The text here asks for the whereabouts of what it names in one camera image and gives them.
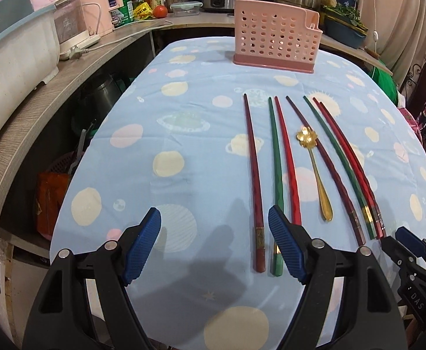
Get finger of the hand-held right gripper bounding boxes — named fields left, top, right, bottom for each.
left=381, top=226, right=426, bottom=288

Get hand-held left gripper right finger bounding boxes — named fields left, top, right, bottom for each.
left=268, top=205, right=408, bottom=350

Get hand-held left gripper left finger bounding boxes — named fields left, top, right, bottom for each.
left=21, top=207, right=163, bottom=350

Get green chopstick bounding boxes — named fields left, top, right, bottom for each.
left=303, top=95, right=376, bottom=240
left=268, top=97, right=284, bottom=277

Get gold flower spoon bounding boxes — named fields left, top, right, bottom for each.
left=295, top=126, right=334, bottom=222

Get pink perforated utensil holder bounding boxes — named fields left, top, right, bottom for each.
left=233, top=0, right=321, bottom=74

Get orange bag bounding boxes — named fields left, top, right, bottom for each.
left=34, top=171, right=71, bottom=242

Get blue planet print tablecloth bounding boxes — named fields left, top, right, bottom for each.
left=49, top=36, right=426, bottom=350

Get pink floral cloth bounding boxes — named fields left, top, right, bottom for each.
left=398, top=106, right=424, bottom=146

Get red plastic basket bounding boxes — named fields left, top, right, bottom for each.
left=45, top=152, right=79, bottom=176

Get black pot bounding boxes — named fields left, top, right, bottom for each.
left=76, top=75, right=128, bottom=139

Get green bag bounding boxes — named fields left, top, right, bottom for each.
left=371, top=56, right=399, bottom=104

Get wood-grain curved shelf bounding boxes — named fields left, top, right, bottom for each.
left=0, top=18, right=170, bottom=259

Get blue basin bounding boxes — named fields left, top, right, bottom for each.
left=323, top=16, right=369, bottom=49

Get white plastic dish tub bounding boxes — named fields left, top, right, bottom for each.
left=0, top=0, right=60, bottom=161

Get peach curtain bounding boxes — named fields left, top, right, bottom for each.
left=359, top=0, right=426, bottom=85

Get leafy greens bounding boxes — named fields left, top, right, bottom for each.
left=324, top=3, right=367, bottom=26

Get green canister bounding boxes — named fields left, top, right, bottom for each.
left=111, top=0, right=135, bottom=29

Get yellow snack packet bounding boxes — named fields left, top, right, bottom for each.
left=133, top=3, right=154, bottom=21

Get white appliance with clear lid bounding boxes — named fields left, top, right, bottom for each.
left=54, top=0, right=101, bottom=60

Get clear plastic food container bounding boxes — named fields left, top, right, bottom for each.
left=169, top=2, right=203, bottom=17

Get pink electric kettle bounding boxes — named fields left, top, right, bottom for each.
left=77, top=0, right=124, bottom=38

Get white cord switch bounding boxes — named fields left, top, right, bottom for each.
left=368, top=0, right=382, bottom=41

